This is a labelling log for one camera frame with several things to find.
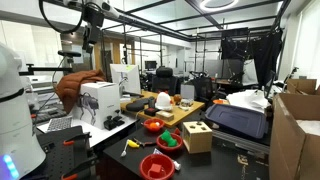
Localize red bowl with green toy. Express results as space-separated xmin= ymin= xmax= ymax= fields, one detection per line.
xmin=156 ymin=132 xmax=184 ymax=153

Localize checkered calibration board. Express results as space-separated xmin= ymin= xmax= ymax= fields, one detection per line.
xmin=46 ymin=115 xmax=74 ymax=133

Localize black box with red label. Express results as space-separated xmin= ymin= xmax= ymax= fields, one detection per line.
xmin=143 ymin=107 xmax=161 ymax=117

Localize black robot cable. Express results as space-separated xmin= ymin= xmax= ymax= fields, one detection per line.
xmin=38 ymin=0 xmax=85 ymax=35

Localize small brown cardboard box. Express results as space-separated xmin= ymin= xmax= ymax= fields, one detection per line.
xmin=155 ymin=110 xmax=175 ymax=122

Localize clear glass jar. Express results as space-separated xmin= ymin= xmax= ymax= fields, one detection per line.
xmin=179 ymin=98 xmax=195 ymax=111

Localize red bowl with orange ball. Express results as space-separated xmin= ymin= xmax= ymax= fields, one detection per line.
xmin=143 ymin=118 xmax=166 ymax=134

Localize brown ball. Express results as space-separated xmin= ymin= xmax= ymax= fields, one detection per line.
xmin=173 ymin=93 xmax=183 ymax=105

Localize wooden desk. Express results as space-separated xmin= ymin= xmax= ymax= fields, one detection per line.
xmin=119 ymin=89 xmax=206 ymax=129

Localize white plush chicken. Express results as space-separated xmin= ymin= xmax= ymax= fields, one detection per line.
xmin=154 ymin=90 xmax=174 ymax=112

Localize ring ceiling light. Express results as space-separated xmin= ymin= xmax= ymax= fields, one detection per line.
xmin=199 ymin=0 xmax=240 ymax=14

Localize yellow banana toy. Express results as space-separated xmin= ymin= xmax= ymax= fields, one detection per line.
xmin=127 ymin=139 xmax=141 ymax=149

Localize black cylindrical case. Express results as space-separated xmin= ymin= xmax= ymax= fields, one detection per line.
xmin=125 ymin=96 xmax=156 ymax=113

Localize wooden shape sorter box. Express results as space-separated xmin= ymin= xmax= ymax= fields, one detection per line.
xmin=182 ymin=120 xmax=213 ymax=155

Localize white table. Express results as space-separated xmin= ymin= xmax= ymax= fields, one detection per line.
xmin=36 ymin=113 xmax=138 ymax=148

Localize large cardboard box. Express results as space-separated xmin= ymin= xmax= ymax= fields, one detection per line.
xmin=268 ymin=92 xmax=320 ymax=180

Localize white box with robot dog print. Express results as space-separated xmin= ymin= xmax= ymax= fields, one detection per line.
xmin=71 ymin=81 xmax=122 ymax=131

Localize white blue toothpaste tube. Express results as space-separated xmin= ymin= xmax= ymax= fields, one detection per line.
xmin=152 ymin=148 xmax=182 ymax=171

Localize pliers with yellow black handles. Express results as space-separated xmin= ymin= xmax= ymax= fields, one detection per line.
xmin=133 ymin=137 xmax=157 ymax=148

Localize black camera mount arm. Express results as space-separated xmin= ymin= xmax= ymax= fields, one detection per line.
xmin=18 ymin=49 xmax=83 ymax=77

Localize black mesh office chair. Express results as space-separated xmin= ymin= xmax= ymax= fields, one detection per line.
xmin=192 ymin=76 xmax=215 ymax=102

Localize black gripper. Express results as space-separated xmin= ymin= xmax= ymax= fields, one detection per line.
xmin=82 ymin=25 xmax=102 ymax=55

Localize pile of white papers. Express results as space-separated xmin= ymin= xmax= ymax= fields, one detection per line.
xmin=226 ymin=89 xmax=271 ymax=113

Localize red bowl with red block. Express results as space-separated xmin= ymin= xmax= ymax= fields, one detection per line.
xmin=139 ymin=153 xmax=176 ymax=180

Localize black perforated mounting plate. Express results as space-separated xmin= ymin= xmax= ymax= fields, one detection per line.
xmin=32 ymin=125 xmax=98 ymax=180

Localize black clamp blocks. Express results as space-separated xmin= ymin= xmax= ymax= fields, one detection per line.
xmin=103 ymin=114 xmax=126 ymax=131

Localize black curtain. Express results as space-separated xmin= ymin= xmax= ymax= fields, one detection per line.
xmin=220 ymin=28 xmax=285 ymax=88

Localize brown puffer jacket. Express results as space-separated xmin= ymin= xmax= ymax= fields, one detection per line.
xmin=54 ymin=69 xmax=107 ymax=114

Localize monitor with white back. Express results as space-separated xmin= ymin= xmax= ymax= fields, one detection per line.
xmin=109 ymin=63 xmax=142 ymax=96

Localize open small cardboard box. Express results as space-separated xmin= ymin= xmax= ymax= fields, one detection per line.
xmin=286 ymin=78 xmax=318 ymax=96

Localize black clamp with orange tip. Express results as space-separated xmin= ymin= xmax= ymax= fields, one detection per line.
xmin=61 ymin=156 xmax=100 ymax=180
xmin=62 ymin=132 xmax=93 ymax=147

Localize green toy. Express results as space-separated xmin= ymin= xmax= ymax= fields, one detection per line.
xmin=160 ymin=129 xmax=179 ymax=148

